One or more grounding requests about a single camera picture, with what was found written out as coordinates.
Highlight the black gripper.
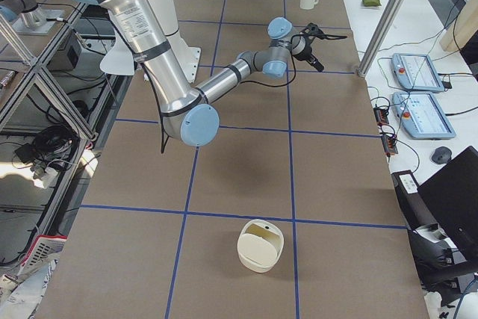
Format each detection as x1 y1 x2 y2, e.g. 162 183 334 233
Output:
294 23 324 72

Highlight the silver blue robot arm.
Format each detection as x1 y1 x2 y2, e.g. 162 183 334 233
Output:
75 0 325 146

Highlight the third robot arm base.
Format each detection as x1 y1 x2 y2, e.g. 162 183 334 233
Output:
1 0 68 35

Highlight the green cloth bundle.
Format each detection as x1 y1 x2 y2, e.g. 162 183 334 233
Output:
361 0 382 7

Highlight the orange black usb hub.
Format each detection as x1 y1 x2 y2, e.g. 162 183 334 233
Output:
373 107 389 126
381 134 398 157

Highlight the grey teach pendant far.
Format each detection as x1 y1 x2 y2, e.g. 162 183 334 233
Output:
391 53 444 93

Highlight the grey teach pendant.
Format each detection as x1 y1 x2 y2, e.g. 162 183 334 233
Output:
391 53 444 93
391 91 456 140

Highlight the grey teach pendant near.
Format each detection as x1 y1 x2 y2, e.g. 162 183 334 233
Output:
391 91 456 140

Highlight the black computer mouse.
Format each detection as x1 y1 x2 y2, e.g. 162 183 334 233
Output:
431 146 452 164

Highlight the black box with label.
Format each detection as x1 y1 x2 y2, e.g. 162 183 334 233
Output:
391 170 441 230

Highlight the black laptop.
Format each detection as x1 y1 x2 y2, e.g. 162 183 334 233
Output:
418 146 477 259

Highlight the aluminium frame post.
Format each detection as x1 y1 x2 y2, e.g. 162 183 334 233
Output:
357 0 404 78

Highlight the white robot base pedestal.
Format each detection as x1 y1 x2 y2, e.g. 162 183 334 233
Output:
100 0 201 83

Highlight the white basket with handle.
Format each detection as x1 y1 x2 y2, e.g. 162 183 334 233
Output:
237 219 285 273

